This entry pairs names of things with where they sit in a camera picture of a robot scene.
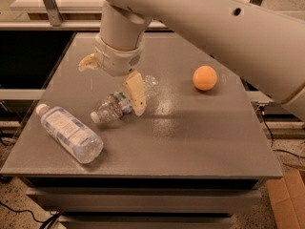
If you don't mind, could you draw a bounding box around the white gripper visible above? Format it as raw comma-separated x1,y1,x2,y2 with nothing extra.
78,36,147,116

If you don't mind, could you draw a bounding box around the clear ribbed water bottle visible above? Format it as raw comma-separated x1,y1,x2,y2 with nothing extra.
90,75,159,124

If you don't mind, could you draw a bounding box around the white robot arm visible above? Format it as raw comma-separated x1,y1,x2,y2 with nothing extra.
79,0,305,120

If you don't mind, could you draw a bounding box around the blue labelled water bottle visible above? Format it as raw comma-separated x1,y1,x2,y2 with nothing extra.
35,104,104,164

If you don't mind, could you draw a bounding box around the white background table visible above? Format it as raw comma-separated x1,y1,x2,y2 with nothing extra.
10,0,104,21

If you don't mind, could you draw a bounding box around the orange ball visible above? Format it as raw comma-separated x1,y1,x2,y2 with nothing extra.
193,66,217,91

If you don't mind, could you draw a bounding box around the cardboard box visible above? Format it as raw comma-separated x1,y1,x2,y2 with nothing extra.
266,170,305,229

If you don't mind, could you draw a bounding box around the black cable right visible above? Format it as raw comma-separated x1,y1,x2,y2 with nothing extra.
254,103,305,160

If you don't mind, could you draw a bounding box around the black cable left floor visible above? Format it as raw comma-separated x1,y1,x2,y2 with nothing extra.
0,200,61,229

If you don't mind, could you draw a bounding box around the metal railing frame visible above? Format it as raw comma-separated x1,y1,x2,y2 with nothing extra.
0,0,305,31

